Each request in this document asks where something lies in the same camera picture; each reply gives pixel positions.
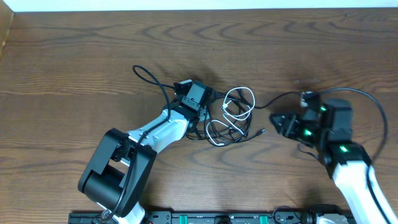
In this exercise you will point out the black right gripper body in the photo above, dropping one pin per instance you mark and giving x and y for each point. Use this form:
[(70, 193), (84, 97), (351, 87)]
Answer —
[(305, 131)]

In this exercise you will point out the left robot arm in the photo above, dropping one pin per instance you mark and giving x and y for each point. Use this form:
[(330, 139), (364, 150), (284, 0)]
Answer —
[(118, 170)]

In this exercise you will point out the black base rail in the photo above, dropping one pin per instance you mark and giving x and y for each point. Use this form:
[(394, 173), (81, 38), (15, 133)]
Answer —
[(314, 214)]

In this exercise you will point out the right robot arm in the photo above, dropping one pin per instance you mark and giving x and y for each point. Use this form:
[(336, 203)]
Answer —
[(327, 126)]

